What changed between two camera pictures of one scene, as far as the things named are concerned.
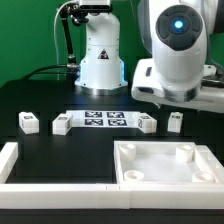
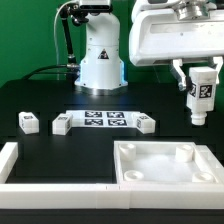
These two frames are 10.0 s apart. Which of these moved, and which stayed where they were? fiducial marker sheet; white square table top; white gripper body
Moved: white gripper body
Stayed: fiducial marker sheet; white square table top
